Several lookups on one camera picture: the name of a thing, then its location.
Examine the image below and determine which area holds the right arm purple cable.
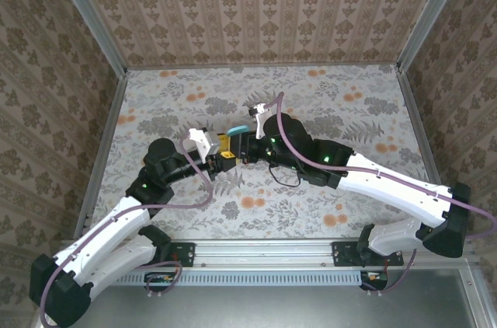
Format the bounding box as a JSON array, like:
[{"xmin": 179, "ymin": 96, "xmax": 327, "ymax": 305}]
[{"xmin": 263, "ymin": 92, "xmax": 497, "ymax": 298}]

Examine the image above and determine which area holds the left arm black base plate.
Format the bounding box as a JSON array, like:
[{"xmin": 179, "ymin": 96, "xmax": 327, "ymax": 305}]
[{"xmin": 127, "ymin": 241, "xmax": 195, "ymax": 269}]

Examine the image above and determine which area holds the grey slotted cable duct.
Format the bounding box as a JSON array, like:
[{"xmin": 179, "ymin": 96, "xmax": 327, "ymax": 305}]
[{"xmin": 114, "ymin": 270, "xmax": 389, "ymax": 287}]

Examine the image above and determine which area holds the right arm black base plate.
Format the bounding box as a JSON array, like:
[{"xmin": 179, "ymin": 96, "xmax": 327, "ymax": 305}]
[{"xmin": 332, "ymin": 241, "xmax": 405, "ymax": 267}]

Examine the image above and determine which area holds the aluminium table side rail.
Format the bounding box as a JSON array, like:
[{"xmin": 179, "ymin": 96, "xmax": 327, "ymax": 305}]
[
  {"xmin": 73, "ymin": 71, "xmax": 129, "ymax": 239},
  {"xmin": 395, "ymin": 65, "xmax": 459, "ymax": 238}
]

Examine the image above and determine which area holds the aluminium frame post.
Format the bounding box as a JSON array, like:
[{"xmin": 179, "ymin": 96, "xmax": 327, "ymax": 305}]
[
  {"xmin": 396, "ymin": 0, "xmax": 474, "ymax": 72},
  {"xmin": 45, "ymin": 0, "xmax": 128, "ymax": 77}
]

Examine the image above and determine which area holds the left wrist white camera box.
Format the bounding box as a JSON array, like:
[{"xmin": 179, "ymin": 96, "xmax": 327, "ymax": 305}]
[{"xmin": 187, "ymin": 127, "xmax": 221, "ymax": 162}]

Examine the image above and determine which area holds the teal earbud charging case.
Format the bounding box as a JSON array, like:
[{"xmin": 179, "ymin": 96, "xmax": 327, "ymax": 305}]
[{"xmin": 226, "ymin": 124, "xmax": 250, "ymax": 138}]

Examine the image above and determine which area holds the grey metal sheet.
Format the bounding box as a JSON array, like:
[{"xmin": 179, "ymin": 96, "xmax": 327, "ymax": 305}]
[{"xmin": 57, "ymin": 268, "xmax": 481, "ymax": 328}]

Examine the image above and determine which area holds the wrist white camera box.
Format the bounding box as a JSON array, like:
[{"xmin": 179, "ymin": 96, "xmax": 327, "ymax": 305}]
[
  {"xmin": 247, "ymin": 101, "xmax": 273, "ymax": 139},
  {"xmin": 187, "ymin": 127, "xmax": 221, "ymax": 162}
]

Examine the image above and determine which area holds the floral patterned table cover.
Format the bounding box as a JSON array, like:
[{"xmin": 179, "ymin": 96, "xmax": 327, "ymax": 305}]
[{"xmin": 83, "ymin": 65, "xmax": 447, "ymax": 239}]

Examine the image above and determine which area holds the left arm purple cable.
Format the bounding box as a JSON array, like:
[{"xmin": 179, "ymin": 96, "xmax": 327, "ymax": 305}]
[{"xmin": 40, "ymin": 135, "xmax": 214, "ymax": 328}]

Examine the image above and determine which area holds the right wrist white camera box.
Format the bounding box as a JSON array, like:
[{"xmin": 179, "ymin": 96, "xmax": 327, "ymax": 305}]
[{"xmin": 247, "ymin": 101, "xmax": 273, "ymax": 139}]

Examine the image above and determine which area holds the aluminium mounting rail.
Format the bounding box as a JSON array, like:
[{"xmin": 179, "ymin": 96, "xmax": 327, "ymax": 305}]
[{"xmin": 57, "ymin": 238, "xmax": 478, "ymax": 269}]

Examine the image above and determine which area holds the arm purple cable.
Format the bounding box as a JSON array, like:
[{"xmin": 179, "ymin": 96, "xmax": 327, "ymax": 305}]
[
  {"xmin": 263, "ymin": 92, "xmax": 497, "ymax": 298},
  {"xmin": 40, "ymin": 135, "xmax": 214, "ymax": 328}
]

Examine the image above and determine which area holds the thin black cable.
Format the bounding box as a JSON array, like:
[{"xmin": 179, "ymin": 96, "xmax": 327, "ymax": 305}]
[{"xmin": 269, "ymin": 164, "xmax": 302, "ymax": 188}]

